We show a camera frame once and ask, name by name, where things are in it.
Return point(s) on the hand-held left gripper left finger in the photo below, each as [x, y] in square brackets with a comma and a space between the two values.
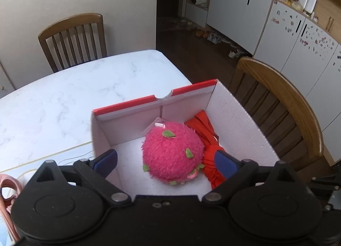
[106, 159]

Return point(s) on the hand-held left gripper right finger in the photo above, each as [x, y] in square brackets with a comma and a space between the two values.
[225, 163]

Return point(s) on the red cloth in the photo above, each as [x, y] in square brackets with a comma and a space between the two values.
[206, 128]

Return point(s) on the white cardboard box red rim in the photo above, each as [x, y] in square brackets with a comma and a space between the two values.
[234, 118]

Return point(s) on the pink knit hat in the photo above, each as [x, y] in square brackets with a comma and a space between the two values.
[170, 155]

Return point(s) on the pink fleece garment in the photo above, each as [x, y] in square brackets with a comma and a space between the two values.
[12, 182]

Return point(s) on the printed table mat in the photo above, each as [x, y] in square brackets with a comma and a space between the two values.
[53, 158]

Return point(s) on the clear plastic tag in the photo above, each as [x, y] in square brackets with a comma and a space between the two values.
[155, 126]

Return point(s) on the curved-back wooden chair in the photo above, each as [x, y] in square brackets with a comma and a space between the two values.
[293, 89]

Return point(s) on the white shoe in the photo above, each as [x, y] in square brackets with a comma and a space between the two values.
[235, 53]

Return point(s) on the white sneaker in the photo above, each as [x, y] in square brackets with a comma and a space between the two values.
[217, 38]
[211, 37]

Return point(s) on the brown slipper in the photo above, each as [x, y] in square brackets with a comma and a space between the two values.
[199, 33]
[206, 33]

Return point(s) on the white sticker-covered cabinet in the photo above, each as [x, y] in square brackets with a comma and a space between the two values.
[287, 46]

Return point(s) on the pet bowl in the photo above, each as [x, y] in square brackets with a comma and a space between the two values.
[190, 25]
[183, 22]

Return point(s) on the straight-back wooden chair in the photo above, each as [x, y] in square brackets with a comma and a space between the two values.
[72, 19]

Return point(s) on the dark floor rug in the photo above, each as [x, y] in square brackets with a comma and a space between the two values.
[170, 23]

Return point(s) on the low white cabinet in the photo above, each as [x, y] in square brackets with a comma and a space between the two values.
[195, 15]

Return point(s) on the wooden shelf unit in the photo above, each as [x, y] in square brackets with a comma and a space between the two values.
[323, 14]

